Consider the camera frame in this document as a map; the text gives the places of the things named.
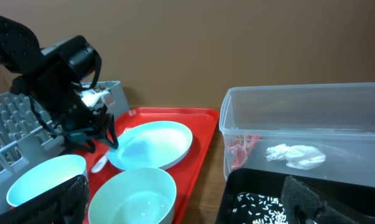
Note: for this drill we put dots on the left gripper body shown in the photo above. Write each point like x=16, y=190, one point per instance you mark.
x=55, y=102

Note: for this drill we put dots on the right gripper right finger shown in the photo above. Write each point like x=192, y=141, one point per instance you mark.
x=305, y=204

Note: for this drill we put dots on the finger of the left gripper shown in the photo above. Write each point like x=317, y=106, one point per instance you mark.
x=107, y=134
x=79, y=141

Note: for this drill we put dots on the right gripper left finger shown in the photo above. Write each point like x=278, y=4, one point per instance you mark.
x=65, y=203

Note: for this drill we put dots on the white plastic spoon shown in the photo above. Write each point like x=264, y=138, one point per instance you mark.
x=100, y=164

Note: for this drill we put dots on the light blue bowl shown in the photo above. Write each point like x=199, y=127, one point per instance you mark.
x=44, y=177

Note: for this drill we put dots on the white napkin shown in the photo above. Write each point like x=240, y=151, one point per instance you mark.
x=297, y=157

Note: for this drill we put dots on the food scraps and rice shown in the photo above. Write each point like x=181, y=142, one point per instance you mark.
x=250, y=208

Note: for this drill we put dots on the green bowl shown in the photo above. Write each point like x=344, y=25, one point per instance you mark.
x=144, y=195

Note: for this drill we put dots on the red snack wrapper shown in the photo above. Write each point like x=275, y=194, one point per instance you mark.
x=240, y=149

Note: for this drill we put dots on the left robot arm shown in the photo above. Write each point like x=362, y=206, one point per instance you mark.
x=21, y=53

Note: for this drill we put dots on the black waste tray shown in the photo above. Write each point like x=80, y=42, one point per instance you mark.
x=358, y=194

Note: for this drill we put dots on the grey dishwasher rack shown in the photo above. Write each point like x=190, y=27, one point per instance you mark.
x=23, y=142

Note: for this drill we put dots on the light blue plate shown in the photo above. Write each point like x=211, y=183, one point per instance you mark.
x=158, y=144

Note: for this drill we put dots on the red serving tray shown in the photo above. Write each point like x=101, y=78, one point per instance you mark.
x=202, y=122

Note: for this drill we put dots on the clear plastic bin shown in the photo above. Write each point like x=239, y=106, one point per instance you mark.
x=337, y=119

